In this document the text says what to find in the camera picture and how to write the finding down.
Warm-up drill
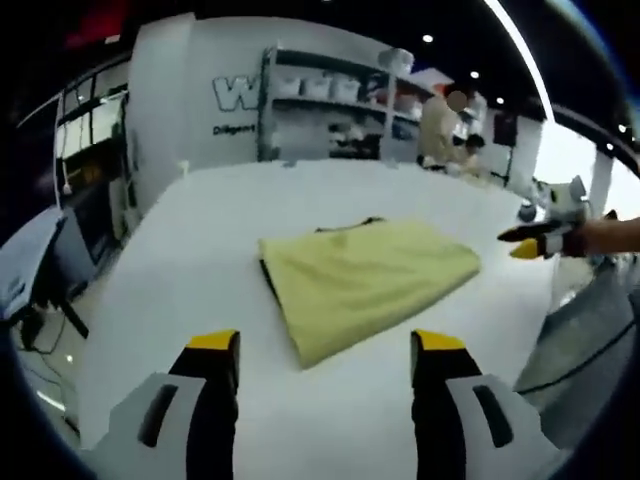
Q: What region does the black cable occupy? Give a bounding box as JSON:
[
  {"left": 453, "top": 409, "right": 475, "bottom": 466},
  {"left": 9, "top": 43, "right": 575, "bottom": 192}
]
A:
[{"left": 514, "top": 319, "right": 640, "bottom": 396}]

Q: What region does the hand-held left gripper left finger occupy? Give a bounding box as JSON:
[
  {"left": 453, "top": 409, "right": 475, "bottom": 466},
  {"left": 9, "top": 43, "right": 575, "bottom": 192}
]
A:
[{"left": 93, "top": 328, "right": 242, "bottom": 480}]

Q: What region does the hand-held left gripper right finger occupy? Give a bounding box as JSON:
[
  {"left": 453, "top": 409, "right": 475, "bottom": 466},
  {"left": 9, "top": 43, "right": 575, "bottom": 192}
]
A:
[{"left": 410, "top": 328, "right": 557, "bottom": 480}]

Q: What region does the long ceiling light strip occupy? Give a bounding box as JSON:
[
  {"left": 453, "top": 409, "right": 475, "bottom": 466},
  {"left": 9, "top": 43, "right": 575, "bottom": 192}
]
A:
[{"left": 482, "top": 0, "right": 556, "bottom": 122}]

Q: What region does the black sign on stand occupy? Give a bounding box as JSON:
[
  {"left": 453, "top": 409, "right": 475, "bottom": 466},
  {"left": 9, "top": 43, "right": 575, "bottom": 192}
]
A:
[{"left": 493, "top": 111, "right": 518, "bottom": 177}]

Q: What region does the yellow garment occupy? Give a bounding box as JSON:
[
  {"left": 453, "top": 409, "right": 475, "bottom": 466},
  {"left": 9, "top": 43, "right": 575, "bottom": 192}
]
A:
[{"left": 257, "top": 216, "right": 483, "bottom": 371}]

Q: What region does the grey metal shelf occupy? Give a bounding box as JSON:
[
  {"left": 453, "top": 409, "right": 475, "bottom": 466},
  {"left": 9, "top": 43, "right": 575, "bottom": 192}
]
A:
[{"left": 258, "top": 45, "right": 451, "bottom": 164}]

